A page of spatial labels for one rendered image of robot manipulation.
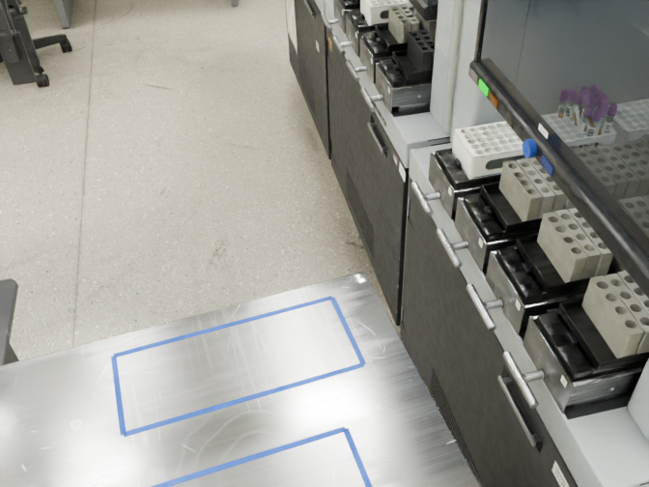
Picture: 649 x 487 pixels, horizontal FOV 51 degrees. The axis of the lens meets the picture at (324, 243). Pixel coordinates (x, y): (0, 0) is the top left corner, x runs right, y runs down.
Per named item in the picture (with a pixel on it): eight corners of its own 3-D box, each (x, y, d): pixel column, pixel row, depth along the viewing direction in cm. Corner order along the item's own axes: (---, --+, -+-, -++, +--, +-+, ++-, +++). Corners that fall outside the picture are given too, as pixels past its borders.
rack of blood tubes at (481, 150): (585, 133, 141) (592, 107, 137) (610, 159, 134) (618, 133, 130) (450, 155, 137) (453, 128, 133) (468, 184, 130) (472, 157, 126)
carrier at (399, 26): (409, 46, 169) (410, 24, 165) (402, 48, 169) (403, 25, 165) (395, 27, 178) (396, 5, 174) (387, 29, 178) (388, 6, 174)
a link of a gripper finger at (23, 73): (19, 30, 86) (18, 32, 86) (37, 79, 91) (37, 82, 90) (-6, 33, 86) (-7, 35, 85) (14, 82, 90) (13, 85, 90)
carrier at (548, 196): (549, 222, 118) (555, 195, 114) (538, 225, 118) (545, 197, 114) (521, 184, 127) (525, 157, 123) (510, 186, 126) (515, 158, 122)
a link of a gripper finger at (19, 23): (-1, 19, 89) (-1, 17, 89) (17, 69, 93) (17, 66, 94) (22, 16, 89) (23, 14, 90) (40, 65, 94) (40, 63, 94)
